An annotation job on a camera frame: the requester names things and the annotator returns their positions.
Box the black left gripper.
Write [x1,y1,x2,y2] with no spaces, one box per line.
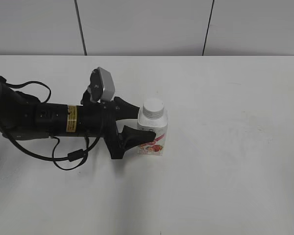
[79,96,156,160]

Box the white strawberry drink bottle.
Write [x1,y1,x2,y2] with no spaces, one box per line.
[137,108,168,156]

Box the white screw cap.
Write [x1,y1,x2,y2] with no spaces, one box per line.
[143,98,165,119]

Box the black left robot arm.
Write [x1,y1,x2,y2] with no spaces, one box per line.
[0,69,156,159]

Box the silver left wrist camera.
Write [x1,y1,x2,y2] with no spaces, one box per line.
[87,67,115,103]

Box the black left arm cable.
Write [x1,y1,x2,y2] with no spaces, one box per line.
[0,81,101,171]

